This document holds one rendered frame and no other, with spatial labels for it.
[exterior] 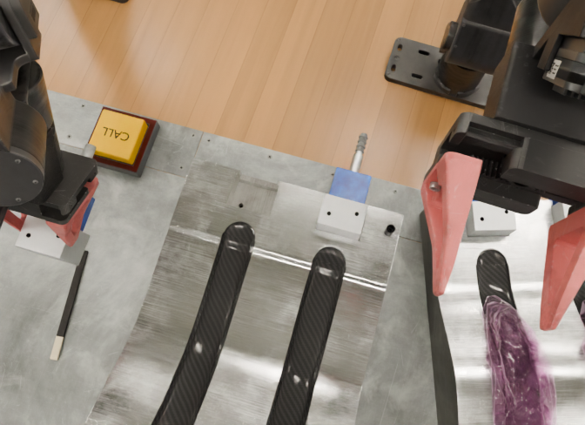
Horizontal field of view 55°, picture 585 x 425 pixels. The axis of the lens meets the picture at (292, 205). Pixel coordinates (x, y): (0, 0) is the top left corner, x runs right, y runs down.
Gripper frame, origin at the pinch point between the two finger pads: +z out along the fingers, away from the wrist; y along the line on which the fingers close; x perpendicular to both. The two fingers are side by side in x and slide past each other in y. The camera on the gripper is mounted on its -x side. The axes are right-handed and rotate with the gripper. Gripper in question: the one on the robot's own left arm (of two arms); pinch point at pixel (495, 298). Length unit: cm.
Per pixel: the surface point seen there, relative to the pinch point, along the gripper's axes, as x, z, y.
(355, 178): 29.6, -14.5, -9.5
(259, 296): 31.1, 1.6, -15.8
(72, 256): 27.0, 4.2, -36.0
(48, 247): 24.1, 4.3, -37.5
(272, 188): 32.7, -11.3, -18.8
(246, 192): 33.6, -10.1, -21.7
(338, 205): 28.2, -10.4, -10.5
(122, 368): 29.0, 13.5, -26.9
